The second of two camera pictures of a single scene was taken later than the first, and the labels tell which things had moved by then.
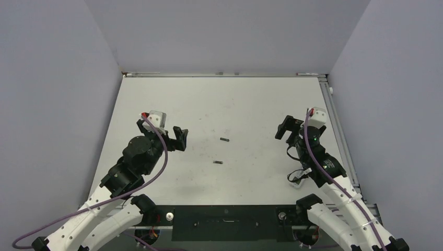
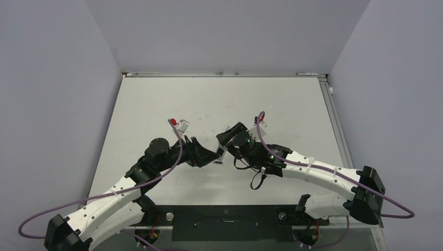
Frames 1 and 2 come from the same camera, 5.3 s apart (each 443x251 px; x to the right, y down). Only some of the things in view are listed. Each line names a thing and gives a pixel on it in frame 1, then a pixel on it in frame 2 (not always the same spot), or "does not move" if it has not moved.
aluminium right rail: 344,142 does not move
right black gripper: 290,123 to 224,138
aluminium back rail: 146,74 does not move
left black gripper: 178,144 to 197,155
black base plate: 225,223 does not move
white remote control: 298,184 to 221,149
